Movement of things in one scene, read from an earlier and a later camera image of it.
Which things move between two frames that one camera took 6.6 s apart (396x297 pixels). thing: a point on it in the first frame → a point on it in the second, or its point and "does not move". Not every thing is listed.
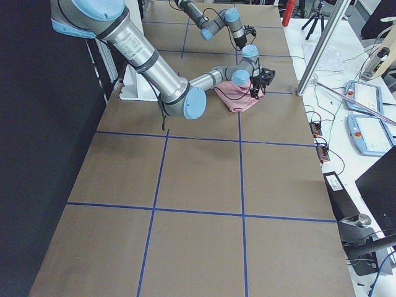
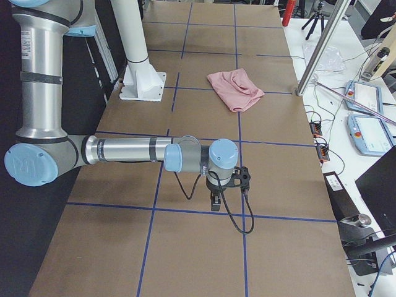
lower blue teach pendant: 370,135 does not move
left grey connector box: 315,127 does not move
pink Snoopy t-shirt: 239,98 does not move
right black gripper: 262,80 → 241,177
